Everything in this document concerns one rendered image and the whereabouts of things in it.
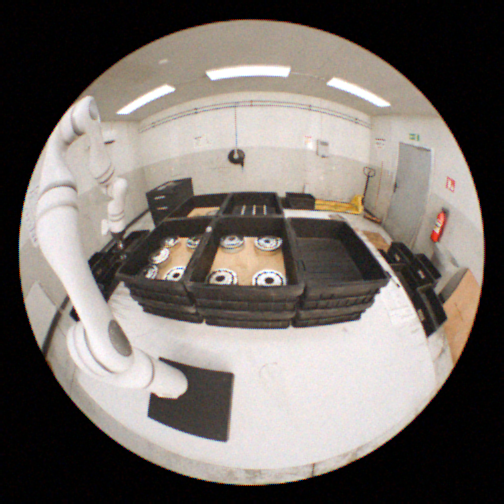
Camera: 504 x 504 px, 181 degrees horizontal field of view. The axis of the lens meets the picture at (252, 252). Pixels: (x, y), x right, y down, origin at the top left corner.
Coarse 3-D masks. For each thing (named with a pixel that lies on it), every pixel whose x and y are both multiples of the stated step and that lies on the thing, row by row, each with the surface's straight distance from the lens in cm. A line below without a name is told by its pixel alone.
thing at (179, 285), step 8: (160, 224) 80; (152, 232) 75; (144, 240) 71; (200, 240) 55; (136, 248) 67; (128, 256) 65; (192, 256) 48; (184, 272) 44; (120, 280) 60; (128, 280) 55; (136, 280) 51; (144, 280) 48; (152, 280) 47; (160, 280) 46; (168, 280) 44; (168, 288) 45; (176, 288) 43; (184, 288) 43
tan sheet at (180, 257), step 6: (180, 240) 80; (180, 246) 75; (174, 252) 72; (180, 252) 71; (186, 252) 69; (174, 258) 69; (180, 258) 67; (186, 258) 66; (168, 264) 67; (174, 264) 65; (180, 264) 64; (186, 264) 63; (162, 270) 65; (168, 270) 64; (162, 276) 62
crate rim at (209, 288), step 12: (228, 216) 69; (240, 216) 68; (252, 216) 68; (264, 216) 68; (276, 216) 68; (288, 228) 59; (204, 240) 54; (192, 264) 45; (300, 276) 40; (192, 288) 40; (204, 288) 38; (216, 288) 37; (228, 288) 37; (240, 288) 36; (252, 288) 36; (264, 288) 36; (276, 288) 36; (288, 288) 37; (300, 288) 37
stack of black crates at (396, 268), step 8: (392, 264) 163; (400, 264) 174; (400, 272) 184; (408, 272) 177; (400, 280) 173; (408, 280) 177; (416, 280) 172; (408, 288) 173; (416, 288) 171; (408, 296) 144
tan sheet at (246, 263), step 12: (252, 240) 70; (240, 252) 63; (252, 252) 62; (216, 264) 59; (228, 264) 58; (240, 264) 57; (252, 264) 57; (264, 264) 57; (276, 264) 57; (240, 276) 53; (252, 276) 53
